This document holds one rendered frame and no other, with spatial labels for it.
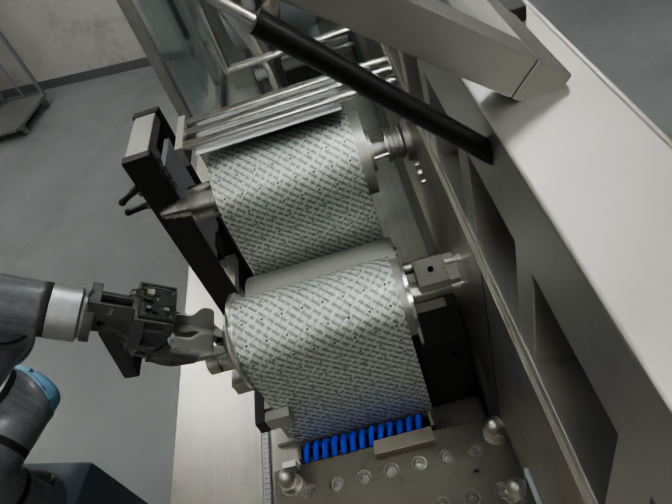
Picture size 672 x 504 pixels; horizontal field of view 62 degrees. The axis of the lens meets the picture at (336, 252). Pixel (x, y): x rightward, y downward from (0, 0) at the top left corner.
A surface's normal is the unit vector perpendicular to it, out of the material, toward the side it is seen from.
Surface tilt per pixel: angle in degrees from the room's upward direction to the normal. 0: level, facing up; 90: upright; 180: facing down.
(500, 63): 90
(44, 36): 90
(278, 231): 92
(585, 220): 0
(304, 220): 92
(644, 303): 0
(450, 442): 0
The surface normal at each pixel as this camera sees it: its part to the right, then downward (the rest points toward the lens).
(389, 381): 0.13, 0.69
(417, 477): -0.26, -0.67
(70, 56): -0.09, 0.73
